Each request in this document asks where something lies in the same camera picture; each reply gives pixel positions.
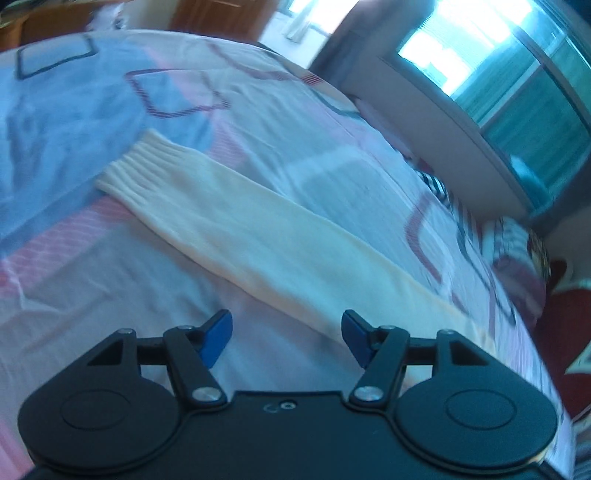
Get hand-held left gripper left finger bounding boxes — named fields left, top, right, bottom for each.
left=85, top=309, right=233, bottom=409

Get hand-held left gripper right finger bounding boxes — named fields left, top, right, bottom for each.
left=341, top=311, right=488, bottom=411

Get cream knit sweater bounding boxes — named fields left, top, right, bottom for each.
left=95, top=129, right=497, bottom=370

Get striped pillow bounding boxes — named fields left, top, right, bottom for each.
left=482, top=217, right=550, bottom=319

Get patterned pink blue bed cover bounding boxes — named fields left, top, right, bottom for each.
left=0, top=28, right=578, bottom=480

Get red heart-shaped headboard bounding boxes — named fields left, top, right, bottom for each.
left=533, top=258, right=591, bottom=418

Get brown grey curtain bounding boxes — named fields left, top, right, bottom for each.
left=308, top=0, right=441, bottom=95

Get large glass window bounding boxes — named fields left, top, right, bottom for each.
left=396, top=0, right=591, bottom=217

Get wooden door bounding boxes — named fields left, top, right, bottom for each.
left=170, top=0, right=280, bottom=43

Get small side window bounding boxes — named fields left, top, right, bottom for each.
left=276, top=0, right=358, bottom=43

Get wooden furniture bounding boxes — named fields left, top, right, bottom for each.
left=0, top=0, right=95, bottom=52

